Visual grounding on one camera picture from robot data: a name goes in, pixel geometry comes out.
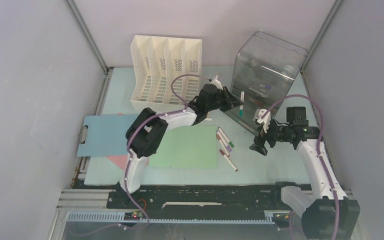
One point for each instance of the white file organizer rack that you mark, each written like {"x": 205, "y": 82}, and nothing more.
{"x": 168, "y": 71}

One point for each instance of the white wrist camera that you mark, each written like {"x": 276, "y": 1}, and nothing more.
{"x": 216, "y": 81}
{"x": 262, "y": 118}

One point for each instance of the pink paper sheet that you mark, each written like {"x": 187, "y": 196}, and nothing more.
{"x": 119, "y": 160}

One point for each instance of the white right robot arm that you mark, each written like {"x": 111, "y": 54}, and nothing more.
{"x": 328, "y": 214}

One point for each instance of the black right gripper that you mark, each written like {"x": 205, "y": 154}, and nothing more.
{"x": 259, "y": 141}

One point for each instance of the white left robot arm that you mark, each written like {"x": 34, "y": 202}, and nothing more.
{"x": 145, "y": 134}

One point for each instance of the brown capped white marker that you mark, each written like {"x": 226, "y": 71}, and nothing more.
{"x": 223, "y": 147}

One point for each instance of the teal capped white marker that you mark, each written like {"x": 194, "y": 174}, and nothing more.
{"x": 241, "y": 108}

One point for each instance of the green clipboard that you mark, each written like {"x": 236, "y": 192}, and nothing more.
{"x": 187, "y": 147}

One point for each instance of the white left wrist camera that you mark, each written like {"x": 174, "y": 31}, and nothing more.
{"x": 216, "y": 81}

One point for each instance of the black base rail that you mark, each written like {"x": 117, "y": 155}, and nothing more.
{"x": 244, "y": 203}

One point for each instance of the red capped white marker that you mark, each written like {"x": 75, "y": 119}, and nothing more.
{"x": 228, "y": 160}

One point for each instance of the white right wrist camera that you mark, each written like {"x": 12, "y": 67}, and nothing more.
{"x": 262, "y": 118}

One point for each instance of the blue clipboard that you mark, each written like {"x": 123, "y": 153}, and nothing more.
{"x": 104, "y": 135}

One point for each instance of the transparent grey drawer box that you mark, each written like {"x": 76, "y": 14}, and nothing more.
{"x": 264, "y": 59}

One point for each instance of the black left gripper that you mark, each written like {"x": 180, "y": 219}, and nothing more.
{"x": 230, "y": 101}

